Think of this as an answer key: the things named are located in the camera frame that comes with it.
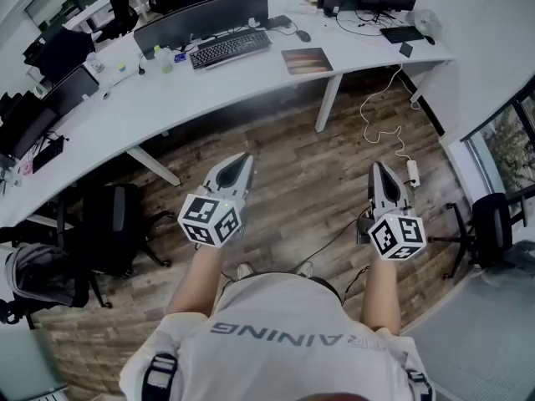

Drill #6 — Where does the white power cable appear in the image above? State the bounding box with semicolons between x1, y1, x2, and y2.
359;62;420;163

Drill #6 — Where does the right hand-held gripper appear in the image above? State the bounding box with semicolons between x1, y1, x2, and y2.
356;160;428;262

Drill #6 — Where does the person's right forearm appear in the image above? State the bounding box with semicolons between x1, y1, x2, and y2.
359;256;405;336

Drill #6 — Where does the clear glass cup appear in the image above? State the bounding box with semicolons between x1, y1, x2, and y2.
84;52;106;74

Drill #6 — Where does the large black keyboard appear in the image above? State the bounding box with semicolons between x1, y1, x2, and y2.
188;28;274;71

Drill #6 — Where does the left harness strap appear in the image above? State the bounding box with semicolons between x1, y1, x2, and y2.
140;352;180;401

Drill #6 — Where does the person's white t-shirt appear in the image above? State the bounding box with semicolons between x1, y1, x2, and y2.
119;271;436;401

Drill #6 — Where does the person's left forearm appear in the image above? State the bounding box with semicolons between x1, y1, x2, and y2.
166;243;235;322

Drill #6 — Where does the white power strip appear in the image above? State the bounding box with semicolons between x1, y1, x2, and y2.
405;159;421;189

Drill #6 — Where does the right harness strap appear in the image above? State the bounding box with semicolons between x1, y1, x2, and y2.
402;350;434;401

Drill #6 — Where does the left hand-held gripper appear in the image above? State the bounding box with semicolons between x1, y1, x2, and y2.
177;151;257;251

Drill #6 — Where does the green-capped drink bottle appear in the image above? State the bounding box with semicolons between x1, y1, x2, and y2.
151;44;175;75

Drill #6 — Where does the black keyboard with cables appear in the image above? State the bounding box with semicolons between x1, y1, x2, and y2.
30;134;67;175

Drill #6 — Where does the slim black keyboard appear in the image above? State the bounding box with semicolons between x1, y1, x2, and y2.
380;25;426;44

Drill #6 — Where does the black docking box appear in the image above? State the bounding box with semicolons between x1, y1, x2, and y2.
264;14;293;31

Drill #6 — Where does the window with dark frame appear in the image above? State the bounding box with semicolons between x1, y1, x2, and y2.
461;89;535;234

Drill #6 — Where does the white desk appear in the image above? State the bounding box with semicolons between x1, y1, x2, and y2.
0;0;457;230

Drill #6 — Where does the white plastic bag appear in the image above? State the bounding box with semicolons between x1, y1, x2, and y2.
406;8;444;40

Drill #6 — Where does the black floor cable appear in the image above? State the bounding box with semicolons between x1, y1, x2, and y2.
283;219;369;269

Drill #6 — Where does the brown striped mouse pad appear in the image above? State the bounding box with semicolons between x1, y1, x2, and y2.
280;47;334;76

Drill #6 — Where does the wide curved black monitor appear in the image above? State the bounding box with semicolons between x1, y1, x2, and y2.
132;0;270;61

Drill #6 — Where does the harness strap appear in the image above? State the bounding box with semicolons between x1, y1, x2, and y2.
140;352;180;401
402;350;434;401

